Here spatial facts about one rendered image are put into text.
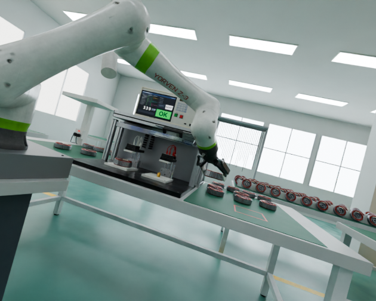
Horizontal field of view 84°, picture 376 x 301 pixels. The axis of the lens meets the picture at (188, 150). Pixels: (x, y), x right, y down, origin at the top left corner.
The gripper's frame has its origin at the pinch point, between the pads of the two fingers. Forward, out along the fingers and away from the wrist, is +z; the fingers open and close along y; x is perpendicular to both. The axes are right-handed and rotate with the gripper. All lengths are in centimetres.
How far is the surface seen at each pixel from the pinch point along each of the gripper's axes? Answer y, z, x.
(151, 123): -51, -11, 17
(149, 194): -18.2, -14.9, -28.4
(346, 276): 64, 12, -20
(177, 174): -33.1, 22.1, 4.2
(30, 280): -81, 23, -91
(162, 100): -49, -18, 33
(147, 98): -60, -20, 31
